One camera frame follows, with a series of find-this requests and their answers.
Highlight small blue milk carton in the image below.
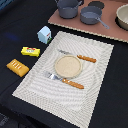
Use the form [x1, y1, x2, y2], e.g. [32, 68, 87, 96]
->
[37, 26, 51, 44]

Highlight yellow butter box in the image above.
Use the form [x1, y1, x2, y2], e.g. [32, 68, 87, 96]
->
[21, 47, 40, 57]

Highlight orange bread loaf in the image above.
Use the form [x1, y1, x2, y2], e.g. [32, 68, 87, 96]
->
[7, 59, 29, 77]

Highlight pink serving board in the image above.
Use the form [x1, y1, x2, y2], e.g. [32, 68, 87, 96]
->
[48, 0, 128, 43]

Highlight round beige wooden plate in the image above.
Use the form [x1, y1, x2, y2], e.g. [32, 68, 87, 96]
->
[55, 55, 82, 78]

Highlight white woven placemat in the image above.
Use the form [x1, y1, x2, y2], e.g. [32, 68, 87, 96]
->
[13, 31, 113, 128]

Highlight large grey cooking pot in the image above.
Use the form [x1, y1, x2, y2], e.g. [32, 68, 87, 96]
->
[55, 0, 83, 19]

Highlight black round lid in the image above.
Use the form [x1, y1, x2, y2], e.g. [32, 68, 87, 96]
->
[88, 1, 104, 9]

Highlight beige bowl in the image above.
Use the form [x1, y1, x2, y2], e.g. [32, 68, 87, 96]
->
[116, 4, 128, 30]

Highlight fork with wooden handle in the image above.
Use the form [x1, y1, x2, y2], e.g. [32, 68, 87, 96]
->
[44, 71, 84, 89]

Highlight knife with wooden handle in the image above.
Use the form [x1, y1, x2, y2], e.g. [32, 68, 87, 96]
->
[58, 49, 97, 63]

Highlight grey saucepan with handle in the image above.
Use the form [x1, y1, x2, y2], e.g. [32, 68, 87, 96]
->
[80, 6, 109, 29]

